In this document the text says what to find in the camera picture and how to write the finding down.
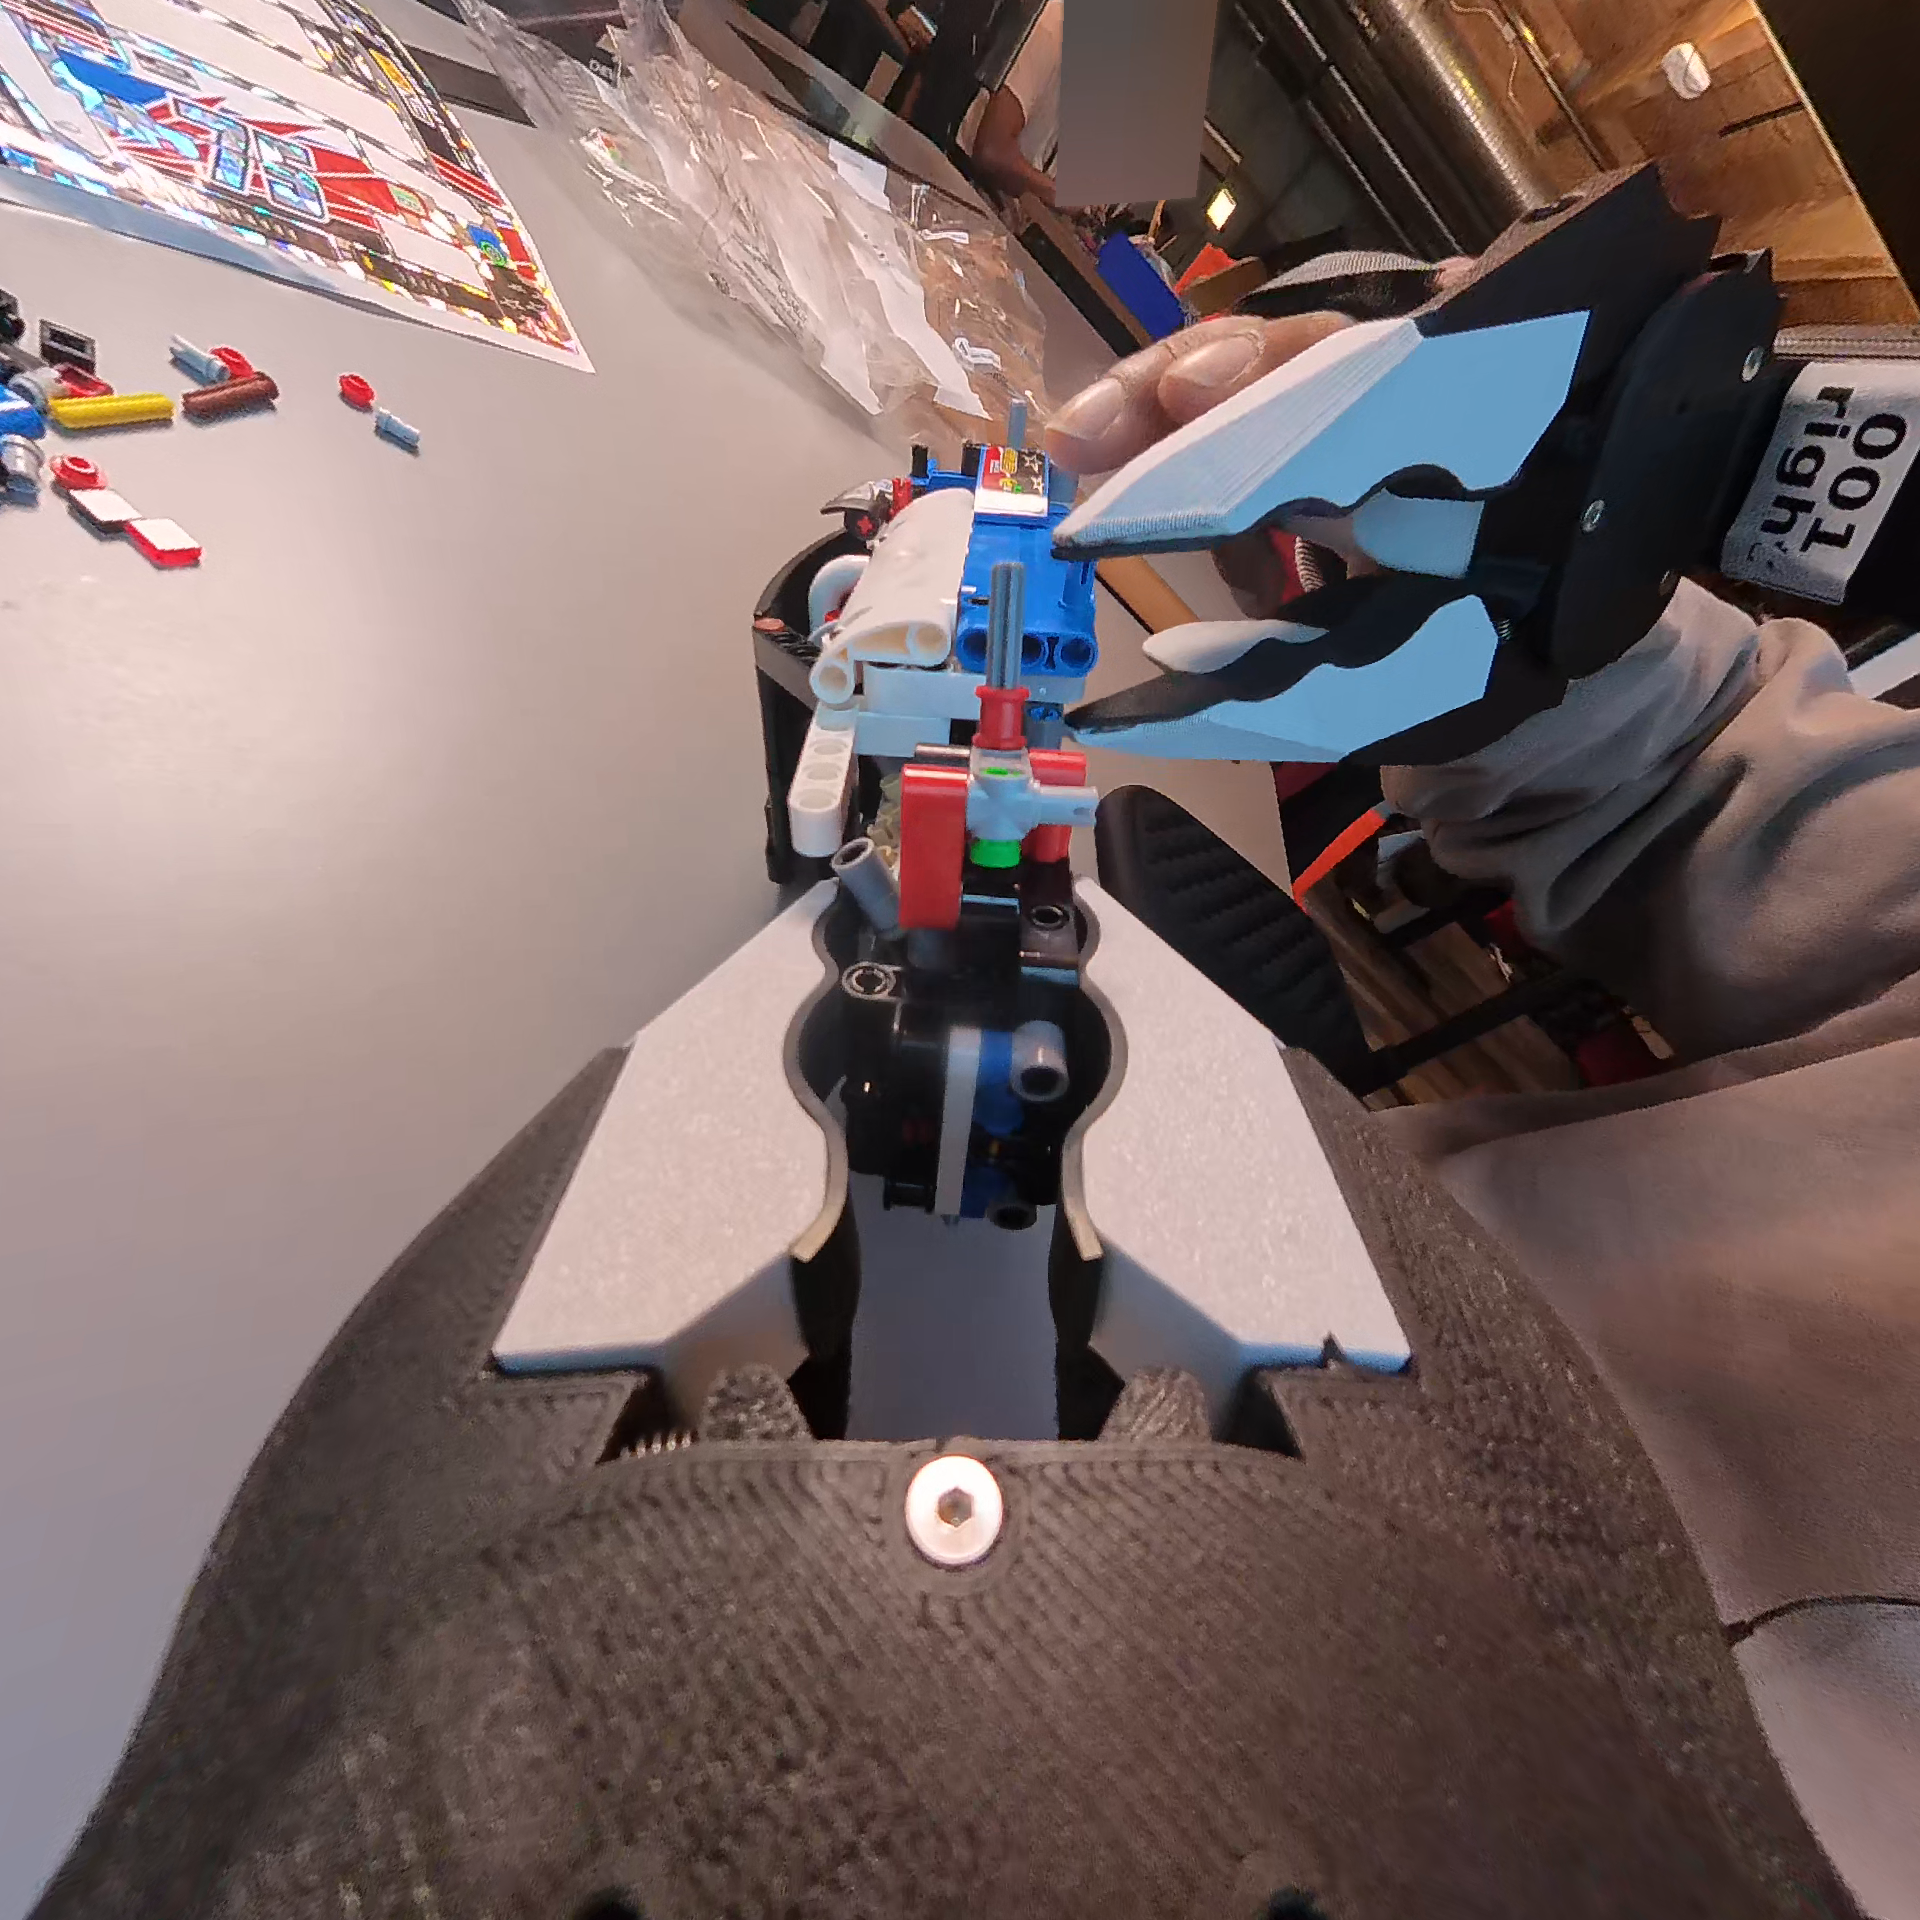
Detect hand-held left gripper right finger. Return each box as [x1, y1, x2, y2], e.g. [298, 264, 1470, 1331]
[1057, 878, 1416, 1374]

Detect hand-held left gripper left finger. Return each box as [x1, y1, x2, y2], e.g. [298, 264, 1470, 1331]
[491, 880, 858, 1379]

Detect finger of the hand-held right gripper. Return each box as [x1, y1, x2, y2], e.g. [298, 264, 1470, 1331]
[1049, 309, 1596, 563]
[1065, 594, 1504, 768]

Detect lego car model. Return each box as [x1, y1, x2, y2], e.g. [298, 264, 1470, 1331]
[750, 403, 1105, 1225]

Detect person's right forearm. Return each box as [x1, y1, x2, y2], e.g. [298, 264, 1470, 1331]
[1272, 577, 1920, 1059]

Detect pile of small lego pieces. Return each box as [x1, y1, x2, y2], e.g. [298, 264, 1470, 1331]
[0, 285, 422, 570]

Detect person's right hand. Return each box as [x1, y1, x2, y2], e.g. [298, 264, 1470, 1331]
[1042, 307, 1362, 478]

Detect blue crate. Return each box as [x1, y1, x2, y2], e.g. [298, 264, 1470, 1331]
[1096, 230, 1190, 338]

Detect crumpled clear plastic bags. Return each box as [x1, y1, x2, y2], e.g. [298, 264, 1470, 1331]
[464, 0, 1051, 437]

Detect holographic sticker sheet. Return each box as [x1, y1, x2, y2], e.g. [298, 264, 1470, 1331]
[0, 0, 594, 373]

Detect metal ventilation duct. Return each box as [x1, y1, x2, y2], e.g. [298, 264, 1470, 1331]
[1352, 0, 1561, 227]

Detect thin black cable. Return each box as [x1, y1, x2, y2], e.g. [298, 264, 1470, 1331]
[1725, 1594, 1920, 1637]

